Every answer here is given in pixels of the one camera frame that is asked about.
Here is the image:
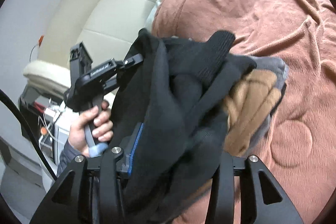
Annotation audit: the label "cream padded headboard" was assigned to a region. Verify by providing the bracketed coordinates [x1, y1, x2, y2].
[37, 0, 189, 67]

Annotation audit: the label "brown folded garment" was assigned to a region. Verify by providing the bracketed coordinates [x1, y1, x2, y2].
[223, 69, 279, 159]

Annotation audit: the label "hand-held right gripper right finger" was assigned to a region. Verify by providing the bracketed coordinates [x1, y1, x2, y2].
[207, 153, 305, 224]

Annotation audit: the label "person's left hand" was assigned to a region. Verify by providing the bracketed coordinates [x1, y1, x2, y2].
[69, 101, 114, 157]

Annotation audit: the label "black long-sleeve sweater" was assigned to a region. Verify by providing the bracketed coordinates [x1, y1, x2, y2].
[106, 28, 258, 224]

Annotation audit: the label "person's left forearm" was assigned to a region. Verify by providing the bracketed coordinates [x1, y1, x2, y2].
[56, 140, 82, 177]

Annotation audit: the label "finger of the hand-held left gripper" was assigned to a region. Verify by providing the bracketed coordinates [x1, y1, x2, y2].
[122, 53, 144, 69]

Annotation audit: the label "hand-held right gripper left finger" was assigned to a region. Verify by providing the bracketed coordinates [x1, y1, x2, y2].
[29, 123, 145, 224]

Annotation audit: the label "black cable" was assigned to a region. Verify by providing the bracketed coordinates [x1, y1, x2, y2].
[0, 89, 57, 180]

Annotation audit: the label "dark bedside box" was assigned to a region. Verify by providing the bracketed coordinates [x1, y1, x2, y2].
[18, 85, 66, 135]

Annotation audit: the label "bed with brown blanket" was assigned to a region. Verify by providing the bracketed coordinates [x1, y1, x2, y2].
[151, 0, 336, 224]

